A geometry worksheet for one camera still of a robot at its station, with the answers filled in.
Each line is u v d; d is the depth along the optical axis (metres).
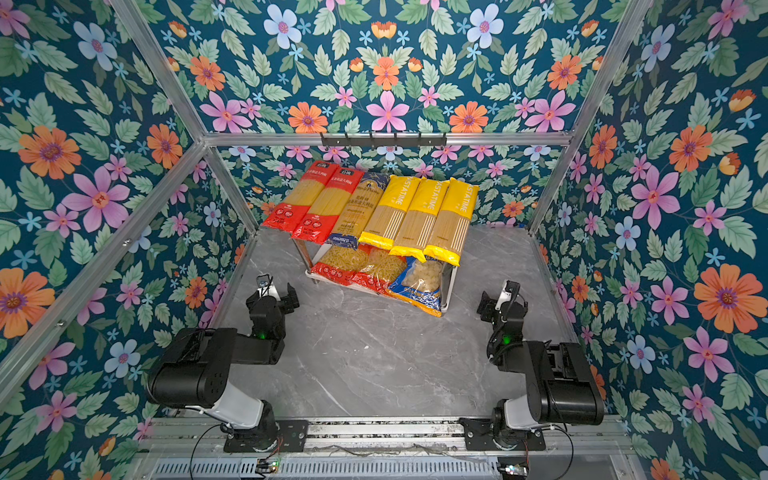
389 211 0.74
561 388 0.43
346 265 0.96
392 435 0.75
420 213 0.73
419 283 0.88
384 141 0.93
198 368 0.47
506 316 0.69
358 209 0.75
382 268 0.93
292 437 0.73
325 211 0.74
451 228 0.70
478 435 0.73
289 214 0.73
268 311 0.71
